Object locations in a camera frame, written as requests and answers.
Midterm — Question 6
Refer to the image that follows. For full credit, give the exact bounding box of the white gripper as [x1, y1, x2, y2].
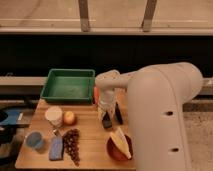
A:
[98, 89, 123, 129]

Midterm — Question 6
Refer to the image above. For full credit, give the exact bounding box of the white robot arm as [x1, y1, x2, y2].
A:
[95, 62, 203, 171]

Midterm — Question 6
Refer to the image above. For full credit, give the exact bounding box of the blue eraser sponge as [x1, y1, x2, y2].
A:
[49, 136, 63, 161]

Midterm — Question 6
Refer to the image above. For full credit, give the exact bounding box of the orange carrot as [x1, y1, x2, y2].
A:
[94, 86, 99, 105]

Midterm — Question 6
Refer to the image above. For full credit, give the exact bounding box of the brown bowl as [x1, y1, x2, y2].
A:
[106, 136, 133, 161]

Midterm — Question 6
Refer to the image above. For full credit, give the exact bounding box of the red yellow apple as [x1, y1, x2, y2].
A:
[63, 111, 76, 125]

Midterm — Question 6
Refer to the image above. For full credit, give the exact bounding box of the dark grape bunch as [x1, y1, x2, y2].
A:
[63, 129, 80, 166]

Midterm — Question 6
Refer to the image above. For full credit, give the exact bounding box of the green plastic tray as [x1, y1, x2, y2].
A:
[40, 69, 95, 103]

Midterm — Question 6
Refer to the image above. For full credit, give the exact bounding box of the white paper cup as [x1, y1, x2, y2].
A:
[45, 106, 63, 127]

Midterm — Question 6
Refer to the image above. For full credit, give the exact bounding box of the light blue cup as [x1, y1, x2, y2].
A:
[25, 131, 44, 150]

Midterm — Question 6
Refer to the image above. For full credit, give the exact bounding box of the blue black device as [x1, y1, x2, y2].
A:
[0, 106, 29, 146]

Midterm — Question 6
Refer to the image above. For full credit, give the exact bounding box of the right metal window post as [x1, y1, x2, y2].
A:
[142, 0, 157, 32]

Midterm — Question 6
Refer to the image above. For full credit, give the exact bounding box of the metal window post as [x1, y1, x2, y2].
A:
[142, 0, 157, 32]
[78, 0, 90, 32]

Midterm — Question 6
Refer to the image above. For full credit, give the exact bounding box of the left metal window post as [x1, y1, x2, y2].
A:
[78, 0, 90, 32]

